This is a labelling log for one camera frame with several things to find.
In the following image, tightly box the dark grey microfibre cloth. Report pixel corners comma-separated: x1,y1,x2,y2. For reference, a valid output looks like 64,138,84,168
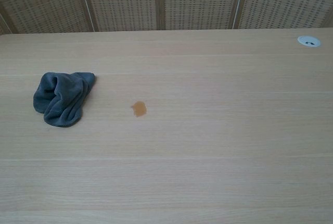
33,71,96,128

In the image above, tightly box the orange-brown liquid stain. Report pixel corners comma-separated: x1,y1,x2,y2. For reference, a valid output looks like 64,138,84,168
130,101,148,118

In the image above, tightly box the woven rattan folding screen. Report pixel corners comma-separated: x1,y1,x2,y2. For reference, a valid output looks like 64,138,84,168
0,0,333,35

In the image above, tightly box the white round cable grommet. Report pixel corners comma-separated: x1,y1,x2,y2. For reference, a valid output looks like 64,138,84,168
297,35,322,48

